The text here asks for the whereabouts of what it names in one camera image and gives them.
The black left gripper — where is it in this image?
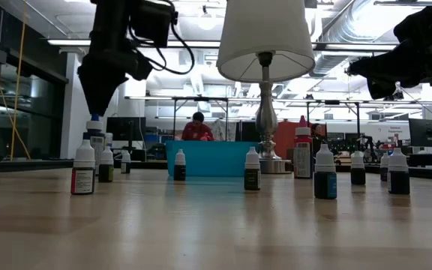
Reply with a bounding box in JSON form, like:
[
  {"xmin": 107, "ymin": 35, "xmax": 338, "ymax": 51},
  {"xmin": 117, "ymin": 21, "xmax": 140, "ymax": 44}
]
[{"xmin": 76, "ymin": 48, "xmax": 153, "ymax": 116}]

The large bottle blue cap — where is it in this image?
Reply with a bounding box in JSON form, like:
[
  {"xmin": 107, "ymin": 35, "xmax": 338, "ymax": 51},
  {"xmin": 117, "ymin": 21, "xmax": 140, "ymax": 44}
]
[{"xmin": 82, "ymin": 113, "xmax": 107, "ymax": 176}]

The small dark dropper bottle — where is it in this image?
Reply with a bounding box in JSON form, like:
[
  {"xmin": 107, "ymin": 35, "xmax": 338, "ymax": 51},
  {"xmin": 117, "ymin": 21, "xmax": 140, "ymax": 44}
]
[
  {"xmin": 120, "ymin": 149, "xmax": 132, "ymax": 175},
  {"xmin": 350, "ymin": 150, "xmax": 367, "ymax": 186},
  {"xmin": 173, "ymin": 148, "xmax": 187, "ymax": 182},
  {"xmin": 379, "ymin": 151, "xmax": 391, "ymax": 183}
]

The small dropper bottle yellow-green liquid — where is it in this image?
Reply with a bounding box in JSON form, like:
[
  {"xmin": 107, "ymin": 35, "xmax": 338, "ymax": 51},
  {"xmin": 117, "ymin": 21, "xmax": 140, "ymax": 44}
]
[{"xmin": 97, "ymin": 145, "xmax": 115, "ymax": 184}]

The small dropper bottle red label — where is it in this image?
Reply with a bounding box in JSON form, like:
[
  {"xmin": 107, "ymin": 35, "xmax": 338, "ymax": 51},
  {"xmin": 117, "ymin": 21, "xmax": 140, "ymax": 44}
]
[{"xmin": 70, "ymin": 139, "xmax": 96, "ymax": 196}]

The small dropper bottle navy liquid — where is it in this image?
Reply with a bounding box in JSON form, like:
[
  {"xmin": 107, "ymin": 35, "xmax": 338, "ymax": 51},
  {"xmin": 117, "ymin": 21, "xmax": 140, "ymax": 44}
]
[{"xmin": 387, "ymin": 147, "xmax": 411, "ymax": 196}]

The large bottle red cap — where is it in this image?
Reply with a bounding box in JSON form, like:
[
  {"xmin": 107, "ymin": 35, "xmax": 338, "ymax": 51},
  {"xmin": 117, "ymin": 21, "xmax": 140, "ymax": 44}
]
[{"xmin": 293, "ymin": 115, "xmax": 314, "ymax": 180}]

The small dropper bottle green label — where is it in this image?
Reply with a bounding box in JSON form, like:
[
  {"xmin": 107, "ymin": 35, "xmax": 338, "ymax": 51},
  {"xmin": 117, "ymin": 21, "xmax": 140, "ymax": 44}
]
[{"xmin": 244, "ymin": 146, "xmax": 262, "ymax": 191}]

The black track spotlight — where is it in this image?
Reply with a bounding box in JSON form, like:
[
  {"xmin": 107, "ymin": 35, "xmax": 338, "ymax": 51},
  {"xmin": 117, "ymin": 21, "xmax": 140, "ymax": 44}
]
[{"xmin": 382, "ymin": 89, "xmax": 404, "ymax": 101}]

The long ceiling light strip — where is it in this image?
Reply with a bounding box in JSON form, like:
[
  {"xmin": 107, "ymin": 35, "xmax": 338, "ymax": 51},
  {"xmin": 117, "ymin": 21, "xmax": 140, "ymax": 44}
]
[
  {"xmin": 46, "ymin": 38, "xmax": 221, "ymax": 47},
  {"xmin": 311, "ymin": 42, "xmax": 399, "ymax": 52}
]

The black computer monitor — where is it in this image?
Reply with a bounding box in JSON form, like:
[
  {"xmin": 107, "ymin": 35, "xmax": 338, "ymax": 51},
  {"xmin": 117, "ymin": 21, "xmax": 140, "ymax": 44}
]
[
  {"xmin": 408, "ymin": 118, "xmax": 432, "ymax": 148},
  {"xmin": 106, "ymin": 116, "xmax": 147, "ymax": 142}
]

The person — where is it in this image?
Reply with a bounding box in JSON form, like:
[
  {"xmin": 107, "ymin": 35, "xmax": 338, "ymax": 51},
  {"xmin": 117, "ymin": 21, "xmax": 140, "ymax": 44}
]
[
  {"xmin": 312, "ymin": 123, "xmax": 329, "ymax": 149},
  {"xmin": 181, "ymin": 111, "xmax": 216, "ymax": 142}
]

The orange room partition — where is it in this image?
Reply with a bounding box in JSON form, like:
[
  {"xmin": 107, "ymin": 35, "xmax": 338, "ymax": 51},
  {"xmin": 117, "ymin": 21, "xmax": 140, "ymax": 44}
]
[{"xmin": 274, "ymin": 120, "xmax": 328, "ymax": 161}]

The silver table lamp white shade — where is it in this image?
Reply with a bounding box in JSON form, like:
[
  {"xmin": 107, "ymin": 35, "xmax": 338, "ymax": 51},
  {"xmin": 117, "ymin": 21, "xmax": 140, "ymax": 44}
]
[{"xmin": 216, "ymin": 0, "xmax": 317, "ymax": 175}]

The small dropper bottle blue label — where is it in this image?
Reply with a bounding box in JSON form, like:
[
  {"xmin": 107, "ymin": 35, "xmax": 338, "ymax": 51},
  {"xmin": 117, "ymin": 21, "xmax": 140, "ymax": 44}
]
[{"xmin": 313, "ymin": 143, "xmax": 338, "ymax": 200}]

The blue plastic bin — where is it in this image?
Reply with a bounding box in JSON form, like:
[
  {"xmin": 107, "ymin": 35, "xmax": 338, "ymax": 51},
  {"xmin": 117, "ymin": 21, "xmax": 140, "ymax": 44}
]
[{"xmin": 165, "ymin": 140, "xmax": 259, "ymax": 178}]

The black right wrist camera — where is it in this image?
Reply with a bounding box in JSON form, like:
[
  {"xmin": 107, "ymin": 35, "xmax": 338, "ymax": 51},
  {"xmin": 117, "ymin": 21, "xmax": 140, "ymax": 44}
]
[{"xmin": 393, "ymin": 3, "xmax": 432, "ymax": 43}]

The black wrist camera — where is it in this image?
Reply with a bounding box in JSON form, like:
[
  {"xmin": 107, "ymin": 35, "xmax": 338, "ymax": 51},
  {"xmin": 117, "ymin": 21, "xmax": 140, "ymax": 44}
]
[
  {"xmin": 130, "ymin": 0, "xmax": 179, "ymax": 49},
  {"xmin": 393, "ymin": 3, "xmax": 432, "ymax": 43}
]

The silver ribbed air duct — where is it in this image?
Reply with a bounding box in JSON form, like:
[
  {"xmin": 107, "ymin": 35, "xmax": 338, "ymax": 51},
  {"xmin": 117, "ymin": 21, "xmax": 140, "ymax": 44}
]
[{"xmin": 311, "ymin": 0, "xmax": 401, "ymax": 78}]

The black background table frame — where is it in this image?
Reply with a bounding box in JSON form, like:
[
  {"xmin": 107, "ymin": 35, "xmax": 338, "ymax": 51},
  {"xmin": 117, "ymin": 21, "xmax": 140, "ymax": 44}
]
[
  {"xmin": 304, "ymin": 99, "xmax": 362, "ymax": 151},
  {"xmin": 172, "ymin": 96, "xmax": 230, "ymax": 142}
]

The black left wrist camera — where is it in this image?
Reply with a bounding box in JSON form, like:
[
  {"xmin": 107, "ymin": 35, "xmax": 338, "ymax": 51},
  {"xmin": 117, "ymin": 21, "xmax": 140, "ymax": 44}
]
[{"xmin": 130, "ymin": 0, "xmax": 179, "ymax": 49}]

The black aluminium table frame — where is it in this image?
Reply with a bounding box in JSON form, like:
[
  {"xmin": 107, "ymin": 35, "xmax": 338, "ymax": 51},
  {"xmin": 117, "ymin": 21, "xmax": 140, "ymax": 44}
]
[{"xmin": 0, "ymin": 159, "xmax": 432, "ymax": 180}]

